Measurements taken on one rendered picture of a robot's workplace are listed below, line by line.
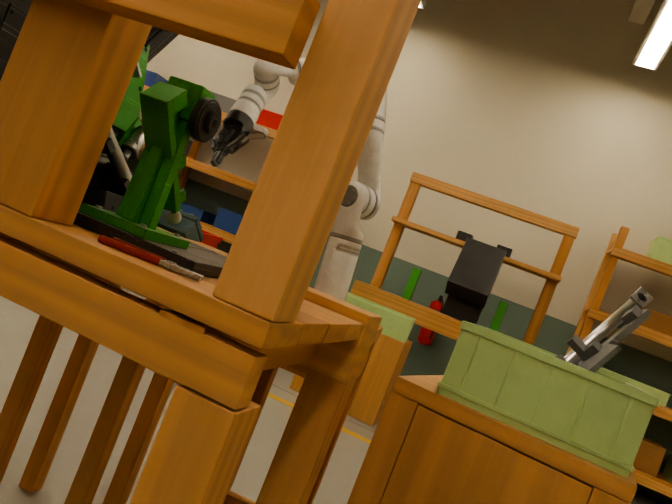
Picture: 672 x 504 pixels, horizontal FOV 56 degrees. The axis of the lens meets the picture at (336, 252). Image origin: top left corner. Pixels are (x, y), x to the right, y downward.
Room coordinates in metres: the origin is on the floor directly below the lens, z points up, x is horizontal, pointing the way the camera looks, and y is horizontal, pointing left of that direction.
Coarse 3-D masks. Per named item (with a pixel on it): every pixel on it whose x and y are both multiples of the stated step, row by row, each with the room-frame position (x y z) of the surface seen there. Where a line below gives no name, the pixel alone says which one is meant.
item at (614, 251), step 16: (624, 240) 5.62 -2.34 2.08; (656, 240) 5.65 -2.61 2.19; (608, 256) 6.05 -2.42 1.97; (624, 256) 5.57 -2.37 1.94; (640, 256) 5.54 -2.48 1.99; (656, 256) 5.59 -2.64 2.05; (608, 272) 5.63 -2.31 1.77; (592, 288) 6.05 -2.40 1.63; (592, 304) 5.64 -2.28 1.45; (592, 320) 5.63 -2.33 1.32; (656, 320) 5.57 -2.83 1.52; (640, 336) 5.50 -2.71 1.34; (656, 336) 5.45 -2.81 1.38; (640, 384) 5.52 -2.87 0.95; (640, 448) 5.50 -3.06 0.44; (656, 448) 5.47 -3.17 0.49; (640, 464) 5.49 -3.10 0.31; (656, 464) 5.46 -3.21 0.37; (640, 480) 5.37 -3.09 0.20; (656, 480) 5.39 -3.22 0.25
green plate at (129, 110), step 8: (144, 48) 1.39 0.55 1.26; (144, 56) 1.39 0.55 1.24; (144, 64) 1.40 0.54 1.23; (144, 72) 1.40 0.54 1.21; (136, 80) 1.37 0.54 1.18; (144, 80) 1.40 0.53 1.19; (128, 88) 1.35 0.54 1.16; (136, 88) 1.38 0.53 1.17; (128, 96) 1.35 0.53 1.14; (136, 96) 1.38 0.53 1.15; (128, 104) 1.35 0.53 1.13; (136, 104) 1.38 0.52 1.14; (120, 112) 1.33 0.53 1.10; (128, 112) 1.36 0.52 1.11; (136, 112) 1.38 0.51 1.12; (120, 120) 1.33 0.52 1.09; (128, 120) 1.36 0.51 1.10; (120, 128) 1.34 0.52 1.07; (128, 128) 1.36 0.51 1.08
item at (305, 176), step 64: (64, 0) 0.91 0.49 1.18; (384, 0) 0.79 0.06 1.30; (64, 64) 0.90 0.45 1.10; (128, 64) 0.95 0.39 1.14; (320, 64) 0.80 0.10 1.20; (384, 64) 0.82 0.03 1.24; (0, 128) 0.92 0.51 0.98; (64, 128) 0.89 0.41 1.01; (320, 128) 0.79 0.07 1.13; (0, 192) 0.90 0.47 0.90; (64, 192) 0.93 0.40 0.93; (256, 192) 0.80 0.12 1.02; (320, 192) 0.78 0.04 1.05; (256, 256) 0.80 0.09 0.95; (320, 256) 0.86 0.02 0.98
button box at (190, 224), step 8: (160, 216) 1.52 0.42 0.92; (184, 216) 1.52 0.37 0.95; (192, 216) 1.52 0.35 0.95; (160, 224) 1.50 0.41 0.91; (168, 224) 1.50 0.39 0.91; (176, 224) 1.50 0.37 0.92; (184, 224) 1.50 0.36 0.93; (192, 224) 1.50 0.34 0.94; (200, 224) 1.53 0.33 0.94; (176, 232) 1.50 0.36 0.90; (184, 232) 1.49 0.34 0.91; (192, 232) 1.51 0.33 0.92; (200, 232) 1.55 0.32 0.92; (200, 240) 1.56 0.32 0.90
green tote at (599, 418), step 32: (480, 352) 1.39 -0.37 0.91; (512, 352) 1.37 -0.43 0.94; (544, 352) 1.91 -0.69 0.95; (448, 384) 1.40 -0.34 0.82; (480, 384) 1.38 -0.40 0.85; (512, 384) 1.36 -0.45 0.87; (544, 384) 1.33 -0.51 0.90; (576, 384) 1.32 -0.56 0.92; (608, 384) 1.29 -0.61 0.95; (512, 416) 1.35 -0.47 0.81; (544, 416) 1.33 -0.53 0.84; (576, 416) 1.31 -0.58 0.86; (608, 416) 1.29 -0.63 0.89; (640, 416) 1.27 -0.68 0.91; (576, 448) 1.30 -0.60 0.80; (608, 448) 1.28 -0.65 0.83
